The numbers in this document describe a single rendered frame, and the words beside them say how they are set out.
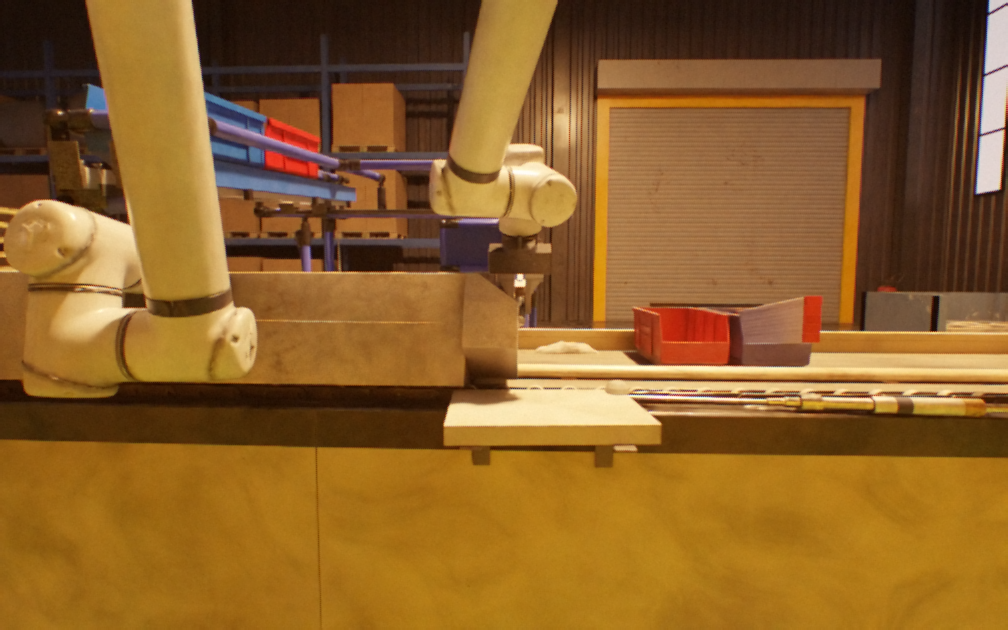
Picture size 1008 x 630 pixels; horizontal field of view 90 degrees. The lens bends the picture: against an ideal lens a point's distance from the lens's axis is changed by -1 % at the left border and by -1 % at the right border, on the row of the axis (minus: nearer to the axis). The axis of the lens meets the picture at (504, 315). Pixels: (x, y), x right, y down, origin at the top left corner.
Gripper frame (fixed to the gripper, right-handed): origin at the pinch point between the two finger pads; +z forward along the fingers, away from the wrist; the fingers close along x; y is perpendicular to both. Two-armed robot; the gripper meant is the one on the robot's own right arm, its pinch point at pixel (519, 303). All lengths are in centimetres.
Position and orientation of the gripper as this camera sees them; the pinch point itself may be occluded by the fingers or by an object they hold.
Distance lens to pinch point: 113.4
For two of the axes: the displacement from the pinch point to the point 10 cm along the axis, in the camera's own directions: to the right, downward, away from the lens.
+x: -10.0, -0.1, 0.4
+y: 0.4, -5.0, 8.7
